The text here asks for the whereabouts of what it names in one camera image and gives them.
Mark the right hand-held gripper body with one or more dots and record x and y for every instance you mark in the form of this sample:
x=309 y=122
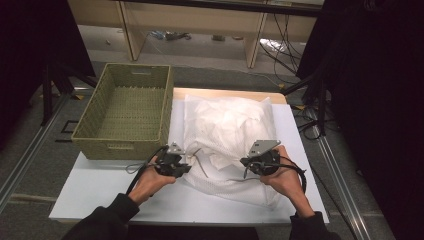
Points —
x=265 y=161

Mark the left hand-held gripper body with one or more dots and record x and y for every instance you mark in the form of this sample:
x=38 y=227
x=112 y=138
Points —
x=170 y=163

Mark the white mesh laundry bag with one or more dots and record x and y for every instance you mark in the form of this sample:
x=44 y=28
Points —
x=230 y=133

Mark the white cloth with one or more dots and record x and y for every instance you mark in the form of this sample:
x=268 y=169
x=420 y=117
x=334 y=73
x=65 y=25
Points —
x=230 y=123

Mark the green woven basket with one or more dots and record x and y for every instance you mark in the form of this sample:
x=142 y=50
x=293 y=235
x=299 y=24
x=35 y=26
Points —
x=130 y=110

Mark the person's left hand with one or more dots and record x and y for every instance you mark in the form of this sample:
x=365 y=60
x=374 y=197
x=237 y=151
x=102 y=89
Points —
x=150 y=183

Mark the person's right hand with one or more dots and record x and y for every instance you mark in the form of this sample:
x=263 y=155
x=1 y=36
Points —
x=286 y=180

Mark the black metal stand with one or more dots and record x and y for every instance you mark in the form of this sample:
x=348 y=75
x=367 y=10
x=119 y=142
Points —
x=320 y=100
x=48 y=93

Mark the clear plastic sheet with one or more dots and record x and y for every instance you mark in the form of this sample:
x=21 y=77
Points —
x=271 y=44

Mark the dark curtain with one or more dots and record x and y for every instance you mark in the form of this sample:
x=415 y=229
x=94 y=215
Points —
x=30 y=50
x=376 y=100

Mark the beige wooden desk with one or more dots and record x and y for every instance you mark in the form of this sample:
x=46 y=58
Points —
x=200 y=20

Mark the metal floor rail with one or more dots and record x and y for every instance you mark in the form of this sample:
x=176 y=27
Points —
x=343 y=186
x=23 y=163

